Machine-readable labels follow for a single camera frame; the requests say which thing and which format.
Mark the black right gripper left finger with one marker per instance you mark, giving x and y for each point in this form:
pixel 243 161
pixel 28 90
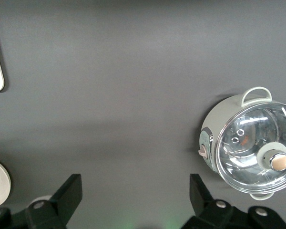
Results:
pixel 62 202

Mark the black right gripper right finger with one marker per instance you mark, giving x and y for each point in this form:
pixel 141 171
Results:
pixel 205 207

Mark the glass cooker lid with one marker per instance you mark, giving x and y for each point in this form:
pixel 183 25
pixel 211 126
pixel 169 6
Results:
pixel 252 155

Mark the pale green electric cooker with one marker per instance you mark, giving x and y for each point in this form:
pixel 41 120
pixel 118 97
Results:
pixel 219 119

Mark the dark grey table cloth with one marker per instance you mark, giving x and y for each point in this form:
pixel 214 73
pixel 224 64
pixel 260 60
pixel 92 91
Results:
pixel 121 95

